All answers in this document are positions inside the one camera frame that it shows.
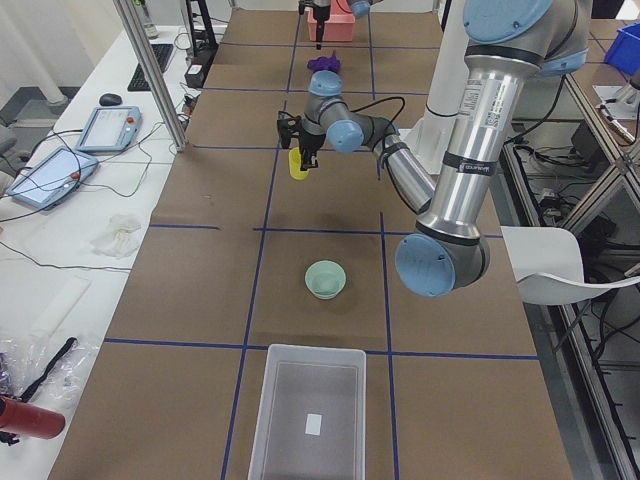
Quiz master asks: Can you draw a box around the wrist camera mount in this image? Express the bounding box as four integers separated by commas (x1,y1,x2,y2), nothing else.
276,110,301,149

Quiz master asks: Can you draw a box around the green ceramic bowl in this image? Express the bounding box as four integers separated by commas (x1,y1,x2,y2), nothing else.
304,260,347,300

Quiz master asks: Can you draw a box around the clear plastic bag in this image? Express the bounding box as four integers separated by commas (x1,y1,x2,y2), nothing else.
1,335,100,410

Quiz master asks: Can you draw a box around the blue storage bin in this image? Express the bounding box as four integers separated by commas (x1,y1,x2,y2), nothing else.
604,23,640,75

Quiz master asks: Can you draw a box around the white foam strip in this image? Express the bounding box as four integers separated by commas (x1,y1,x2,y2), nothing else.
29,276,91,338

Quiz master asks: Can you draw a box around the yellow plastic cup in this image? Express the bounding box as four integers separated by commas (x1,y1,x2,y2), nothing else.
288,147,309,181

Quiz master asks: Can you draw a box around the white crumpled tissue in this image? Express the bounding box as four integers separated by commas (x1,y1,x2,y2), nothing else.
90,214,141,259

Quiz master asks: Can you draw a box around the teach pendant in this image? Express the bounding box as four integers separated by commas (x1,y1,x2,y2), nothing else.
6,147,98,210
75,106,142,155

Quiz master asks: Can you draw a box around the black box device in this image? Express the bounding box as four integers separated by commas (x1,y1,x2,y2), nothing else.
184,64,205,89

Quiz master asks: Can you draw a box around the purple cloth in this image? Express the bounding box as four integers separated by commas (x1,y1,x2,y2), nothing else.
307,51,341,74

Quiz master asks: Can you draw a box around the red cylinder bottle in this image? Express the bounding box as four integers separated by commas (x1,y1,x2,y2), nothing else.
1,397,66,440

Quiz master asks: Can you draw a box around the aluminium frame post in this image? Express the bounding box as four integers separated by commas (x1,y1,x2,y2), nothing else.
113,0,187,152

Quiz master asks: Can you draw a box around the black keyboard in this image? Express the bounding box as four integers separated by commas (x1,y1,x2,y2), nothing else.
126,43,175,93

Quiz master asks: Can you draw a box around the far teach pendant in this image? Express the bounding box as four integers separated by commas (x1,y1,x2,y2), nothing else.
75,106,142,155

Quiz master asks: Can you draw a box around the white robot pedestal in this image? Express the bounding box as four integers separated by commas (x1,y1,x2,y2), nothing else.
405,0,469,155

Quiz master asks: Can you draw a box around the clear plastic box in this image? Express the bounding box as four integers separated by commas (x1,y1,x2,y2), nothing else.
248,344,367,479

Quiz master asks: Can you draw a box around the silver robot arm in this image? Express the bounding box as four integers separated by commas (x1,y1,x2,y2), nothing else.
278,1,592,297
298,1,375,50

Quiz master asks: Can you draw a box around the pink plastic bin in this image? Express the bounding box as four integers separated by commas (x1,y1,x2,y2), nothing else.
306,4,356,42

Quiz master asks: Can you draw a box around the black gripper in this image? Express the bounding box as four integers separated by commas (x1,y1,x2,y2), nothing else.
299,130,322,171
311,0,331,49

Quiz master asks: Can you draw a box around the near teach pendant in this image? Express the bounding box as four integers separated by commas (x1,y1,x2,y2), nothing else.
6,147,98,210

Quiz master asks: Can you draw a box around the white plastic chair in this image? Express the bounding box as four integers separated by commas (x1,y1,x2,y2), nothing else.
501,226,639,306

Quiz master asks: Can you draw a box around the black computer mouse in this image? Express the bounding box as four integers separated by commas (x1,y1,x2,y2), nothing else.
99,93,123,107

